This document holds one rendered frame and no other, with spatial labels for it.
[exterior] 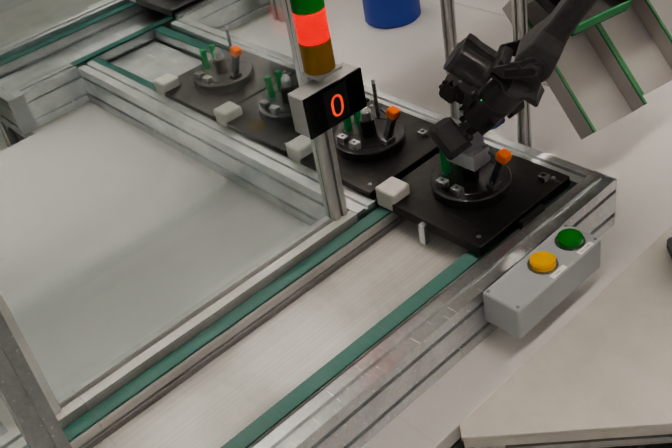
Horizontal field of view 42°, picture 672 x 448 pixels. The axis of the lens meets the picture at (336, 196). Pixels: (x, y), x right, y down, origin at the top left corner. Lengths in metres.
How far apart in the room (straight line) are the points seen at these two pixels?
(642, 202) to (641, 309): 0.28
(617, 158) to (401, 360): 0.73
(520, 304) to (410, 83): 0.91
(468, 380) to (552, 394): 0.12
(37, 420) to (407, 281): 0.74
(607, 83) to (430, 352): 0.65
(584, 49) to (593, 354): 0.59
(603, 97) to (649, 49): 0.17
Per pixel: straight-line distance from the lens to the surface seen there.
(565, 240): 1.41
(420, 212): 1.49
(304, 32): 1.30
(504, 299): 1.33
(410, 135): 1.70
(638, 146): 1.83
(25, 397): 0.85
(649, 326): 1.44
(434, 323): 1.30
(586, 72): 1.67
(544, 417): 1.31
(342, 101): 1.37
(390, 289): 1.43
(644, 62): 1.77
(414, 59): 2.21
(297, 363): 1.34
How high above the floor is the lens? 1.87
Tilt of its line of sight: 35 degrees down
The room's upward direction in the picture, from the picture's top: 11 degrees counter-clockwise
